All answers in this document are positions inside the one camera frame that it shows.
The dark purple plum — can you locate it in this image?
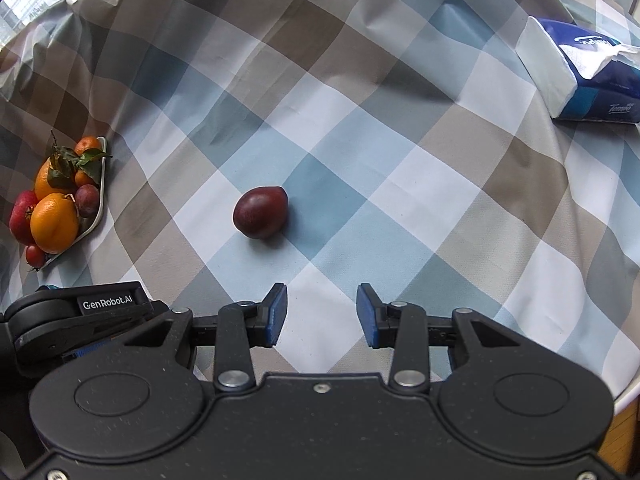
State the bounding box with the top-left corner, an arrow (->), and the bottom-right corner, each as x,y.
232,186 -> 288,240

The cherry tomato on plate front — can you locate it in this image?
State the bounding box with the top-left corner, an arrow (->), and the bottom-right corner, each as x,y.
25,245 -> 47,269

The large front orange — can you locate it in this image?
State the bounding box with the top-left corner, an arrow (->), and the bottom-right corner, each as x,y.
30,193 -> 79,255

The large orange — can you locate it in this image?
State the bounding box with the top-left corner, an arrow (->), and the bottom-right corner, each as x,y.
34,158 -> 70,200
30,193 -> 79,255

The red apple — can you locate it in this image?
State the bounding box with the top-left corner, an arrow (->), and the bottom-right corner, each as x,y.
9,190 -> 38,246

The light green fruit plate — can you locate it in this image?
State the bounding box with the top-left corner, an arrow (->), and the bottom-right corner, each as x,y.
41,136 -> 111,269

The plum on plate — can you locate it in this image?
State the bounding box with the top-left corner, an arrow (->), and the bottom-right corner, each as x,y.
75,184 -> 100,218

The large back orange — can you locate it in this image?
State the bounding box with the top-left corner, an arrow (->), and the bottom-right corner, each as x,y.
34,158 -> 70,200

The small mandarin with leaves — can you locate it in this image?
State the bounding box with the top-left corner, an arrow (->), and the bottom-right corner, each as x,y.
74,170 -> 96,188

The back small mandarin on plate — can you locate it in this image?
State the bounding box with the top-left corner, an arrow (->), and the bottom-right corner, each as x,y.
74,136 -> 103,156

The checkered blue brown tablecloth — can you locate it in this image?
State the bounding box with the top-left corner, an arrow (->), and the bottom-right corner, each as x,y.
1,0 -> 639,396

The blue tissue pack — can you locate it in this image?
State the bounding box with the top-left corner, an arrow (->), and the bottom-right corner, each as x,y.
515,16 -> 639,124

